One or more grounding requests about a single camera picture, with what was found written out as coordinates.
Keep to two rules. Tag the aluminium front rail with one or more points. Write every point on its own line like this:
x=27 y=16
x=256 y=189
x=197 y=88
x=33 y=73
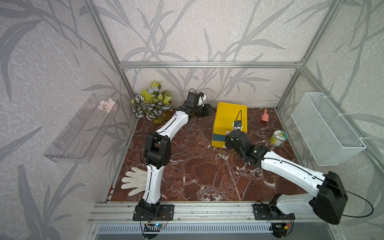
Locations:
x=194 y=212

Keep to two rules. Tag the pink plastic scoop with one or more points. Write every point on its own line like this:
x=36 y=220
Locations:
x=265 y=116

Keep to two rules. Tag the aluminium frame crossbar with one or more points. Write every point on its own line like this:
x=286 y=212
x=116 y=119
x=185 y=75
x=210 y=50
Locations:
x=210 y=65

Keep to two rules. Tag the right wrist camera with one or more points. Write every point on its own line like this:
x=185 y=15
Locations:
x=237 y=125

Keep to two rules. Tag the artificial potted plant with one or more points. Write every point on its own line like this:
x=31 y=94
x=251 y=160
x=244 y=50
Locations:
x=153 y=104

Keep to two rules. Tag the white wire basket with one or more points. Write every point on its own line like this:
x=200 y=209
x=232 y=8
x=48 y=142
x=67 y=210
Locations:
x=329 y=137

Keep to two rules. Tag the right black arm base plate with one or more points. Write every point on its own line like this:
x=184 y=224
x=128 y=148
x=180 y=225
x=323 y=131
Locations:
x=268 y=212

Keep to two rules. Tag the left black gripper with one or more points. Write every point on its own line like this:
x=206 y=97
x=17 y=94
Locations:
x=208 y=110

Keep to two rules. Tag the white work glove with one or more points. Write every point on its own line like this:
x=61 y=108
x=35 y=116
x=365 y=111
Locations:
x=135 y=181

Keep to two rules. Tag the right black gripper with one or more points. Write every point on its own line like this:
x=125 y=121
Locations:
x=228 y=141

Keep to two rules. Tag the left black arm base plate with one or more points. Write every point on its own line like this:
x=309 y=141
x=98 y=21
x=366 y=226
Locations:
x=154 y=212

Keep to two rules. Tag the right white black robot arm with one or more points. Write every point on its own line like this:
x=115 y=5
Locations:
x=325 y=195

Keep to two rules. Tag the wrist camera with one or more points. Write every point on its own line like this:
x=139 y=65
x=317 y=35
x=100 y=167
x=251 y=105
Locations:
x=237 y=125
x=195 y=99

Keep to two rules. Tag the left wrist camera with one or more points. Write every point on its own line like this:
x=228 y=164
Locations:
x=195 y=99

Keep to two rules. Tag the yellow drawer cabinet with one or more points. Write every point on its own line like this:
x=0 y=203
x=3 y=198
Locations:
x=226 y=114

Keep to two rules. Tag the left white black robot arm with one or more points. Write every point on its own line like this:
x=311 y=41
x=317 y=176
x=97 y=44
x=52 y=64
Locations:
x=157 y=153

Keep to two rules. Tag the clear acrylic wall shelf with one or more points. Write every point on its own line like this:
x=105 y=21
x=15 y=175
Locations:
x=80 y=139

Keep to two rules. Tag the pink artificial flower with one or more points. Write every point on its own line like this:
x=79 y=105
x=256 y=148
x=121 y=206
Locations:
x=107 y=105

